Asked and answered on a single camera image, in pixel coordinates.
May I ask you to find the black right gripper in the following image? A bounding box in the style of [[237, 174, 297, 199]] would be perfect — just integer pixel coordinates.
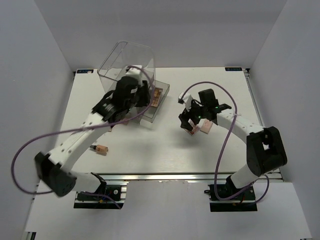
[[179, 98, 208, 132]]

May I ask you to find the foundation bottle near front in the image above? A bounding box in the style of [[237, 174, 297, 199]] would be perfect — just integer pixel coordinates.
[[89, 145, 109, 156]]

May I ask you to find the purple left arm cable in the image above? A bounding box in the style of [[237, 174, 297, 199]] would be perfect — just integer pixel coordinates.
[[11, 64, 155, 195]]

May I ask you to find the pink makeup box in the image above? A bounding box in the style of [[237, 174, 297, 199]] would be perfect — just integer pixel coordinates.
[[200, 119, 213, 134]]

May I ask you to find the smoked acrylic drawer organizer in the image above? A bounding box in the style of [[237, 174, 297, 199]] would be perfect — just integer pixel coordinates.
[[125, 68, 170, 123]]

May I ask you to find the aluminium front rail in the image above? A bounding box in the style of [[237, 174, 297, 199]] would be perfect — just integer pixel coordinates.
[[97, 172, 283, 181]]

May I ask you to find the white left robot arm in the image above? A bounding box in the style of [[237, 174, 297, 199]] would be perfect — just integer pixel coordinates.
[[34, 76, 151, 200]]

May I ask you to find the long square-pan eyeshadow palette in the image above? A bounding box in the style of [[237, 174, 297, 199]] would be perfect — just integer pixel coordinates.
[[150, 87, 163, 108]]

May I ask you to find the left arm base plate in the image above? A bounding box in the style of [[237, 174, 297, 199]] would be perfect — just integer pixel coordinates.
[[73, 174, 127, 210]]

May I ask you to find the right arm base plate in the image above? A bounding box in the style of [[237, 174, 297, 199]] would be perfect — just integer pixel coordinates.
[[203, 183, 258, 213]]

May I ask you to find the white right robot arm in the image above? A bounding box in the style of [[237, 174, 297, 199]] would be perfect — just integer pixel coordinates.
[[178, 89, 288, 200]]

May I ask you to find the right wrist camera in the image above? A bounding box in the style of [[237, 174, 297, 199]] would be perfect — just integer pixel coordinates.
[[178, 92, 193, 112]]

